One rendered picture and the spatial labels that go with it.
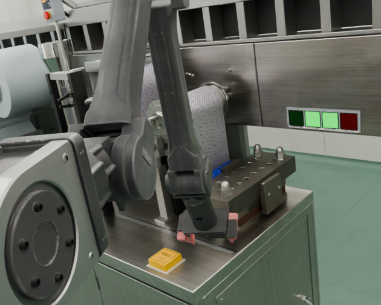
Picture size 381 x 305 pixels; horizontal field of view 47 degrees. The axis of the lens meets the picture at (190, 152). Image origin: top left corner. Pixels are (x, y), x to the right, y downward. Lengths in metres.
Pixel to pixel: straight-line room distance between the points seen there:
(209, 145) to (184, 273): 0.48
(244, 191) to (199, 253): 0.23
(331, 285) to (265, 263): 1.26
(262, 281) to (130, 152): 1.03
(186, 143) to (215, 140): 0.71
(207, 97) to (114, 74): 0.96
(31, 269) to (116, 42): 0.35
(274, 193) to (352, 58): 0.49
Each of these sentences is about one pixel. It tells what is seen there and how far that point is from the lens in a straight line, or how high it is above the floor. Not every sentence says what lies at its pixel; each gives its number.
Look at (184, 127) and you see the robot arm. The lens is 0.82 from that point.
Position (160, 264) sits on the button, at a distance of 1.27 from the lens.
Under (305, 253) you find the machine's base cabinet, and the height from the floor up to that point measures 0.68.
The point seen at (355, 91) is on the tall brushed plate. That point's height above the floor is 1.28.
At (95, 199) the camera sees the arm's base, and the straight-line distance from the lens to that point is 0.41.
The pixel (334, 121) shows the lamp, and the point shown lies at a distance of 1.45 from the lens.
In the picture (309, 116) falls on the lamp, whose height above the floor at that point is 1.19.
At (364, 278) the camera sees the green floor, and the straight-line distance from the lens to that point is 2.73.
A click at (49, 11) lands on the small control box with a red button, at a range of 1.83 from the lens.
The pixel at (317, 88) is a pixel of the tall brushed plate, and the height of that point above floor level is 1.29.
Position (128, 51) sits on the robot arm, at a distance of 0.58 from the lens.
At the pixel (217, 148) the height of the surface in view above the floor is 1.10.
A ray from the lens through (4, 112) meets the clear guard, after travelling 2.20.
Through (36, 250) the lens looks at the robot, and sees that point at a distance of 0.34.
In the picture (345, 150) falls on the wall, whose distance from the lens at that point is 4.20.
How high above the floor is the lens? 1.60
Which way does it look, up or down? 19 degrees down
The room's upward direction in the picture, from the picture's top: 9 degrees counter-clockwise
